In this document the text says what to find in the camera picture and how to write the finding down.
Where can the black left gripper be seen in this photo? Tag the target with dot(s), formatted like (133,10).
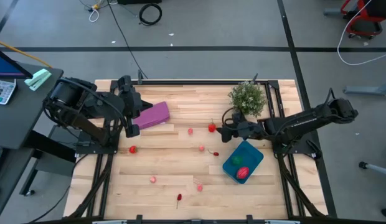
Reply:
(130,102)

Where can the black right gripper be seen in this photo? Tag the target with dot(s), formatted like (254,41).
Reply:
(249,129)

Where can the red round toy fruit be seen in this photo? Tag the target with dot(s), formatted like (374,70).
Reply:
(212,127)

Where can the small red toy cherry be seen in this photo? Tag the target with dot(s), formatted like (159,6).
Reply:
(215,153)

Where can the small pink toy produce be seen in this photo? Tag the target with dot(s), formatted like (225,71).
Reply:
(153,179)
(201,148)
(190,131)

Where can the green toy vegetable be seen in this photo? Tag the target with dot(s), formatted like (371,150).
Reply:
(237,160)

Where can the blue plastic tupperware container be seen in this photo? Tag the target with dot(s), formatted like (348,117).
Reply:
(252,154)

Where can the large pink-red oval toy produce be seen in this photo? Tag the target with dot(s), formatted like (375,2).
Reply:
(242,172)

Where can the red toy strawberry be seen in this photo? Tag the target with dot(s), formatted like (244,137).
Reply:
(133,149)

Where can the pink lumpy toy vegetable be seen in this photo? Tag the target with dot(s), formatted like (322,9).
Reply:
(199,187)

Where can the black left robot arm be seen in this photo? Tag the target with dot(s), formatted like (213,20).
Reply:
(87,126)

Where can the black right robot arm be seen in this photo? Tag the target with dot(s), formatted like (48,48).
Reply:
(305,123)

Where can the purple rectangular block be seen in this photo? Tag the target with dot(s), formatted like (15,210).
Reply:
(155,116)

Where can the potted green plant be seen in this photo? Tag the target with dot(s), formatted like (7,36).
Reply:
(247,99)

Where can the red toy chili pepper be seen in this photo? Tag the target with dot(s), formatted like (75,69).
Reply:
(179,197)

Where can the black box on floor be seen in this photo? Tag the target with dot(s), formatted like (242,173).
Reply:
(138,1)

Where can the mint green stapler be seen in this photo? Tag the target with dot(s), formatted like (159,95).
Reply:
(38,79)

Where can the black desk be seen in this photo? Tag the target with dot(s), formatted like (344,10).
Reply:
(21,118)

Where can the grey calculator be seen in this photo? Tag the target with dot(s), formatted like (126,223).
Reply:
(3,91)

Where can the laptop with blue screen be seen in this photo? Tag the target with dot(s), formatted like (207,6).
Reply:
(6,67)

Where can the grey stand leg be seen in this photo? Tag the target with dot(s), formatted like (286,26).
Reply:
(367,90)

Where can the grey pole with black cap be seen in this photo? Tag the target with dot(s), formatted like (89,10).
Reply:
(378,169)

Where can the red cart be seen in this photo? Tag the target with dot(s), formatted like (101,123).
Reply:
(364,32)

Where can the black frame clamp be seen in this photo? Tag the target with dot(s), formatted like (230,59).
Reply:
(140,77)
(254,78)

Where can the black metal table frame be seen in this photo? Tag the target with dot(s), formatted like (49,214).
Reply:
(193,82)

